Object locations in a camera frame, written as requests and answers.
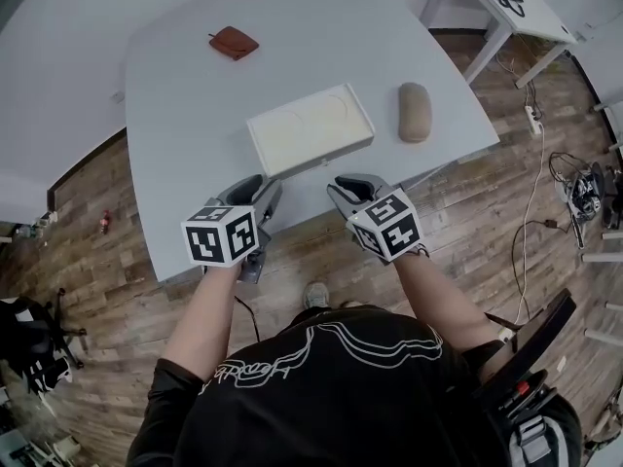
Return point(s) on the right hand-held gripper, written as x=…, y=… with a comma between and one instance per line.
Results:
x=389, y=226

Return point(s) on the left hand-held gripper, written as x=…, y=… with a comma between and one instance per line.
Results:
x=219, y=236

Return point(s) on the person's right forearm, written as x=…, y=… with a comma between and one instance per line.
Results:
x=438, y=309

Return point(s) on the person's left forearm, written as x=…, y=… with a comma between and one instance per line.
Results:
x=204, y=324

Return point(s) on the large white table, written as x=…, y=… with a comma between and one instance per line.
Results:
x=185, y=129

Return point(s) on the beige oval stone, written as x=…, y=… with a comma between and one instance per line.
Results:
x=415, y=112

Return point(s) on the person's grey shoe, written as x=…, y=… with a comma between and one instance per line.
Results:
x=316, y=296

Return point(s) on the brown leather pouch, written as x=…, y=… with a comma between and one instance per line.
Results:
x=233, y=43

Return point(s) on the red drink bottle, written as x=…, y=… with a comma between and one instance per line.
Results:
x=104, y=222

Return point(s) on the white power strip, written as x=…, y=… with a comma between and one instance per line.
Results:
x=533, y=119

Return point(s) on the person's black printed shirt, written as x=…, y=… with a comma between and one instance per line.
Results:
x=331, y=397

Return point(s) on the pile of electronic gear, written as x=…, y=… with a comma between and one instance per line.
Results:
x=581, y=197

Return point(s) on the black flat bar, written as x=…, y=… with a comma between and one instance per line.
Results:
x=535, y=338

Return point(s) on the small white side table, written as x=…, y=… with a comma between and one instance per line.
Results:
x=535, y=8

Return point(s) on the black office chair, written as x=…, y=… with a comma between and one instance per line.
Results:
x=29, y=329

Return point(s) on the black white-striped garment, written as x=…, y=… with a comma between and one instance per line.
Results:
x=48, y=375

